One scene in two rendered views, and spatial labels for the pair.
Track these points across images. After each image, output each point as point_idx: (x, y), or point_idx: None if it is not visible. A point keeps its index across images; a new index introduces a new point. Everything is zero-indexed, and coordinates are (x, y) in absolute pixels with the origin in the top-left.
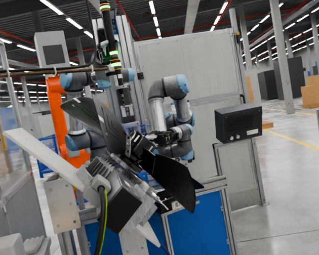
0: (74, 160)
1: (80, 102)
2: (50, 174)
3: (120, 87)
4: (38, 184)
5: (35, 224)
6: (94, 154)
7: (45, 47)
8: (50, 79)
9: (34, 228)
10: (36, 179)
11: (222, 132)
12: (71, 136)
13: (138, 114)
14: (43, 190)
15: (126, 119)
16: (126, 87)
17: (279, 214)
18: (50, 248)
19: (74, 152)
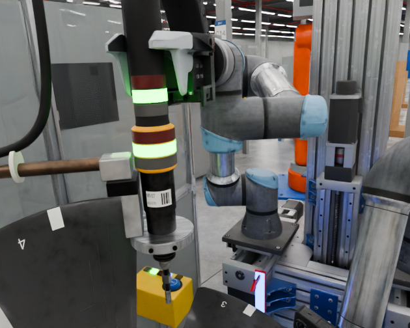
0: (304, 144)
1: (62, 228)
2: (289, 139)
3: (141, 249)
4: (271, 150)
5: (173, 261)
6: (247, 220)
7: None
8: (301, 28)
9: (169, 268)
10: (273, 140)
11: None
12: (208, 183)
13: (368, 163)
14: (271, 161)
15: (331, 172)
16: (167, 252)
17: None
18: (230, 254)
19: None
